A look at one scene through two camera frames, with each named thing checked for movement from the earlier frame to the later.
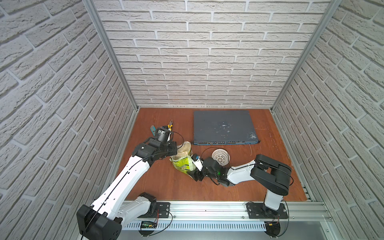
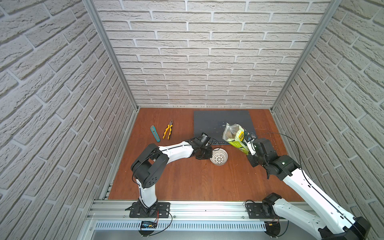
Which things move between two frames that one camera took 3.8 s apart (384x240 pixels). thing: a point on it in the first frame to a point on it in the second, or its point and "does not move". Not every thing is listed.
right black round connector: [273, 228] does not move
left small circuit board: [148, 224] does not move
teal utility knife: [153, 129] does not move
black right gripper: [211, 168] to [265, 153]
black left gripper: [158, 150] to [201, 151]
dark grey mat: [223, 127] does not move
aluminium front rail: [236, 211] does not move
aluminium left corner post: [93, 9] does not move
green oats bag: [183, 161] to [234, 133]
